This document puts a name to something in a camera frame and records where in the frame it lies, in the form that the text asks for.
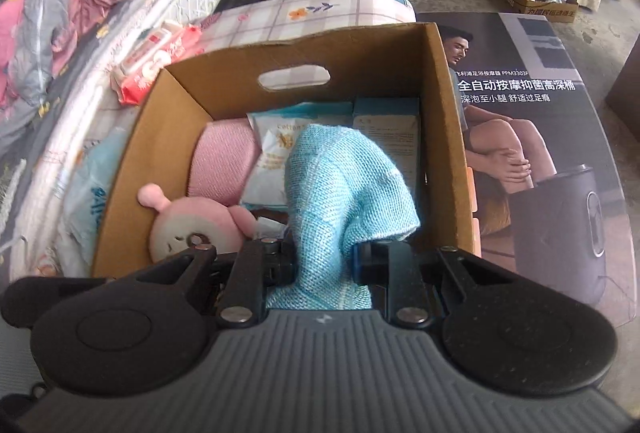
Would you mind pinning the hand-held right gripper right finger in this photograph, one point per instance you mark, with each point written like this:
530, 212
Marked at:
359, 263

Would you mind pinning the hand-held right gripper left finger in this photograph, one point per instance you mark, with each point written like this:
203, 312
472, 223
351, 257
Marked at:
282, 263

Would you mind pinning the light blue towel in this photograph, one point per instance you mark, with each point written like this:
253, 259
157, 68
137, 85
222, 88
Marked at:
340, 193

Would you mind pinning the white blue tissue packet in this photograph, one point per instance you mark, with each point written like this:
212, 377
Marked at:
270, 153

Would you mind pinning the brown cardboard box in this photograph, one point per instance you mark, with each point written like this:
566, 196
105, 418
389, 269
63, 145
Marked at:
300, 58

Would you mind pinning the pink plush toy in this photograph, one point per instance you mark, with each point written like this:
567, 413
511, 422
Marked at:
185, 233

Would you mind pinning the pink towel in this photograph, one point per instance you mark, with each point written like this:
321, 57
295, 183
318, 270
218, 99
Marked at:
220, 163

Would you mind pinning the teal tissue box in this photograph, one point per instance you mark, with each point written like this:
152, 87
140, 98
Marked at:
325, 113
385, 138

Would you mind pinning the translucent plastic bag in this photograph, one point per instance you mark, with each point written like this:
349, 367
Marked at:
95, 203

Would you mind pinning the foot bath appliance box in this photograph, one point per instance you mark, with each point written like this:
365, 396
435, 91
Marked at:
550, 123

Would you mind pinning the red wet wipes pack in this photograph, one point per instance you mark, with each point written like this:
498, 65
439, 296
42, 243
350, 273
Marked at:
150, 58

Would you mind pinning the grey patterned bed sheet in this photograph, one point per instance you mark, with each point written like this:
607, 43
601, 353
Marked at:
50, 123

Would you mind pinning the dark brown cabinet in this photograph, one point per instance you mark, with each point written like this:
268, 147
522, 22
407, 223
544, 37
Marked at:
625, 98

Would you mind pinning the small cardboard carton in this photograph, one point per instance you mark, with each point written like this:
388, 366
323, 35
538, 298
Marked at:
545, 10

